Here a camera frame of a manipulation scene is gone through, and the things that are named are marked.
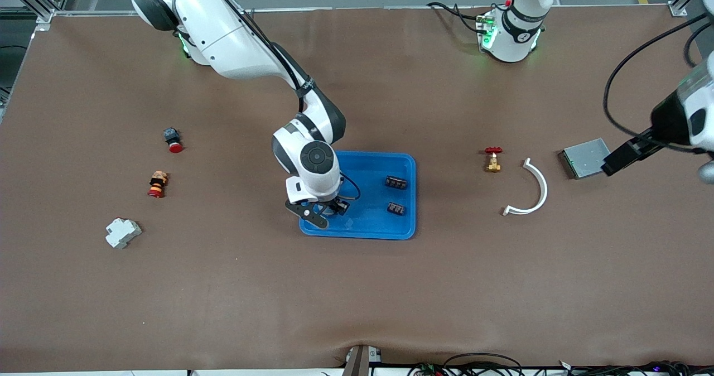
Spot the blue plastic tray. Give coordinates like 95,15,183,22
298,150,417,240

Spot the silver metal box module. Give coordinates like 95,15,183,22
558,138,614,180

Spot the white curved plastic clip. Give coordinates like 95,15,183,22
503,158,549,216

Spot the red push button black body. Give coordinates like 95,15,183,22
163,128,185,154

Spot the red button striped body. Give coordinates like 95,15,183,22
147,171,169,199

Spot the white circuit breaker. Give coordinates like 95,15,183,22
105,218,143,250

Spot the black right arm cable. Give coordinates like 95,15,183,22
223,0,362,201

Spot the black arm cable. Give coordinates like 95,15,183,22
223,0,362,201
604,12,714,155

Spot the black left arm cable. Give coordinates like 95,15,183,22
604,12,714,155

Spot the black cable bundle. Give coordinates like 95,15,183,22
407,353,714,376

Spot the black left base cable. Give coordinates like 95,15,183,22
427,1,489,35

